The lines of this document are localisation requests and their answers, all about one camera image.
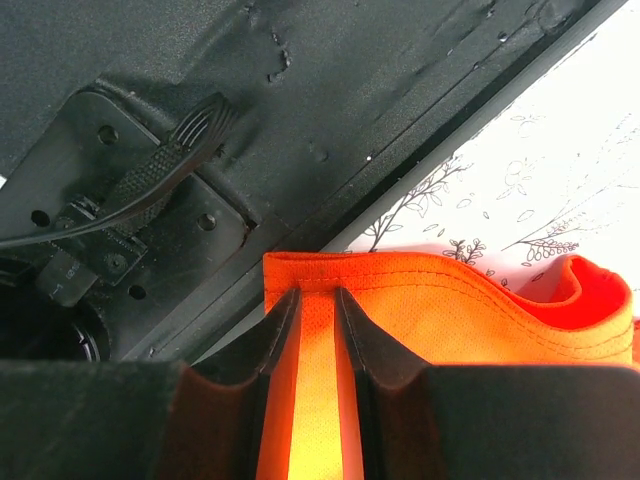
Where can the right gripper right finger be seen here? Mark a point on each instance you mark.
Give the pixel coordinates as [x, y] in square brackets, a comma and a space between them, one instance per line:
[402, 417]

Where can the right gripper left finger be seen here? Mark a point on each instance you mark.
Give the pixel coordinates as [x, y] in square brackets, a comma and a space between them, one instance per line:
[227, 417]

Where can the orange t shirt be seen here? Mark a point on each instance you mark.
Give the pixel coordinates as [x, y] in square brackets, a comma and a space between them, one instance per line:
[447, 312]

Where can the floral table mat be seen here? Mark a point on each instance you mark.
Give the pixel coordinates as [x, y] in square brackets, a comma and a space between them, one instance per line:
[548, 168]

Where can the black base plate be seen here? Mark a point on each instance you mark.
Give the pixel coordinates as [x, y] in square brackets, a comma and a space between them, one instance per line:
[336, 102]

